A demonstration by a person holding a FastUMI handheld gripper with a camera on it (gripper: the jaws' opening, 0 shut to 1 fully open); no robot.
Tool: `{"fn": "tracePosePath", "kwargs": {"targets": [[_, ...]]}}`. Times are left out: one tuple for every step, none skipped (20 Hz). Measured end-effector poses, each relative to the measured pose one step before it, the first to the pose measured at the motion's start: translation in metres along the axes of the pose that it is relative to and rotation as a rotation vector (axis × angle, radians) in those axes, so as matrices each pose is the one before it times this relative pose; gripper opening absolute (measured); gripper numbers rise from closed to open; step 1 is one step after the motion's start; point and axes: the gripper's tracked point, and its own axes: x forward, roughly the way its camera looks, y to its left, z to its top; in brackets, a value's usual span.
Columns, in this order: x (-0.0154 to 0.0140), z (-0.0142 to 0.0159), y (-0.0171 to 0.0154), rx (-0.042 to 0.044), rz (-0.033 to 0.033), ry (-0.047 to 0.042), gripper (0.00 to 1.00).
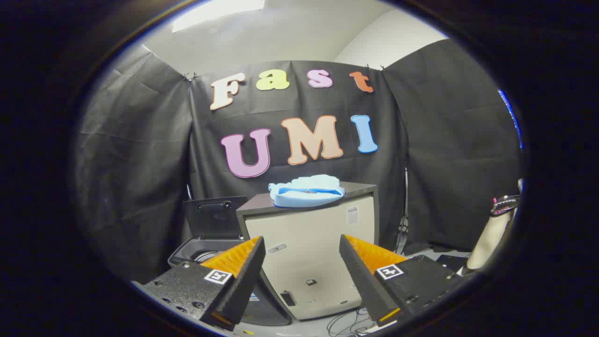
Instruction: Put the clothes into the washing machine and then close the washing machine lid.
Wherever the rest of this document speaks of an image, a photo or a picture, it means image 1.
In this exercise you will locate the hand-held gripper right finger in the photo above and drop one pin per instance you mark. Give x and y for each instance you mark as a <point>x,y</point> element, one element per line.
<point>360,281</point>

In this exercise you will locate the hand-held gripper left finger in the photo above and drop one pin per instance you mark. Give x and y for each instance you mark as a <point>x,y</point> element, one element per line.
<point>243,281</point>

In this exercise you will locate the dark grey washing machine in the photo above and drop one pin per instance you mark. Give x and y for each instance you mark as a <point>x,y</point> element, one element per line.
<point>187,250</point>

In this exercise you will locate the light blue shirt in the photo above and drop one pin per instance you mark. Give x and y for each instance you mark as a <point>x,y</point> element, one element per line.
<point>306,194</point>

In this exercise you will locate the white cabinet with dark top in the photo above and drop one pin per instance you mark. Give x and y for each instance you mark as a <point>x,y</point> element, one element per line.
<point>309,243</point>

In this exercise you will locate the black flat floor object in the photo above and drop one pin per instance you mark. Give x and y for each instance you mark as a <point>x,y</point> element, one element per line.
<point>451,262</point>

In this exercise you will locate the beige curved object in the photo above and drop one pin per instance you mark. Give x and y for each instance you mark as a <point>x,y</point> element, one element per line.
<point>486,241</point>

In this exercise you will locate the black backdrop cloth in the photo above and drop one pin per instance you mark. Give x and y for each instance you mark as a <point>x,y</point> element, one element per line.
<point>140,164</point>

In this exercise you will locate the black and pink object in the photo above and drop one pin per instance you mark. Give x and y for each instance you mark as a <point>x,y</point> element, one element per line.
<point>505,205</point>

